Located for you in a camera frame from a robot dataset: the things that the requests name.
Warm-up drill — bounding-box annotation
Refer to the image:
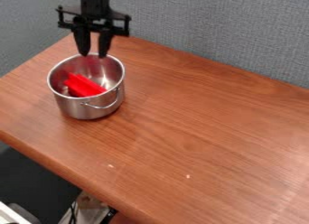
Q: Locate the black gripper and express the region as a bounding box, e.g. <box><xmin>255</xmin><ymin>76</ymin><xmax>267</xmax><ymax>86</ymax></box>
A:
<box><xmin>57</xmin><ymin>0</ymin><xmax>131</xmax><ymax>58</ymax></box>

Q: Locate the white object at corner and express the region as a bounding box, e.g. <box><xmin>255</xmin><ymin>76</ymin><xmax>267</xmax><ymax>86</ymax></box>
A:
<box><xmin>0</xmin><ymin>201</ymin><xmax>42</xmax><ymax>224</ymax></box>

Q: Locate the red plastic block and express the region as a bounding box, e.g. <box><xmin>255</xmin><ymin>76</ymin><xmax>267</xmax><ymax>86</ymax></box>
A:
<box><xmin>65</xmin><ymin>73</ymin><xmax>106</xmax><ymax>98</ymax></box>

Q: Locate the stainless steel pot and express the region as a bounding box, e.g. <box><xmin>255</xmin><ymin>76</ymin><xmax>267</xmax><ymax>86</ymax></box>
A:
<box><xmin>47</xmin><ymin>53</ymin><xmax>126</xmax><ymax>120</ymax></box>

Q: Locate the metal table leg bracket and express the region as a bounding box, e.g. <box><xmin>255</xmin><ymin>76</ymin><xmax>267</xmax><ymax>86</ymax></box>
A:
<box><xmin>58</xmin><ymin>191</ymin><xmax>117</xmax><ymax>224</ymax></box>

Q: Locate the black cable under table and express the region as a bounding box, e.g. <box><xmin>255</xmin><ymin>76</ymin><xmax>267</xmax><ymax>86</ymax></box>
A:
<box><xmin>67</xmin><ymin>200</ymin><xmax>79</xmax><ymax>224</ymax></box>

